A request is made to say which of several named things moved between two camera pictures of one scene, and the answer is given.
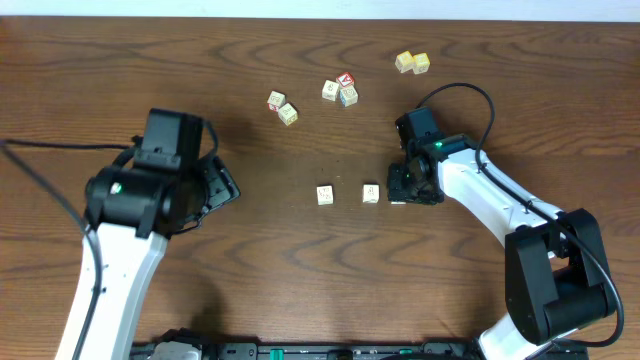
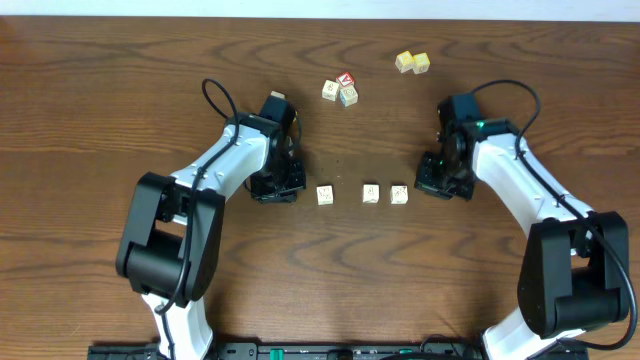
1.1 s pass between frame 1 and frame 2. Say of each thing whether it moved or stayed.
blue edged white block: stayed
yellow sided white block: stayed
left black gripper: moved
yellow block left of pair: stayed
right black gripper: moved
